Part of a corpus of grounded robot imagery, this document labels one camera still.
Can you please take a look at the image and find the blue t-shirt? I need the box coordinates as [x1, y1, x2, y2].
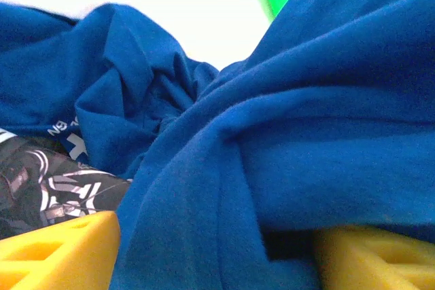
[0, 0, 435, 290]

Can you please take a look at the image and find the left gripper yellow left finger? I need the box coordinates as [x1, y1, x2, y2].
[0, 211, 122, 290]

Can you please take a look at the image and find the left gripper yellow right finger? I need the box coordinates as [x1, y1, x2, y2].
[312, 224, 435, 290]

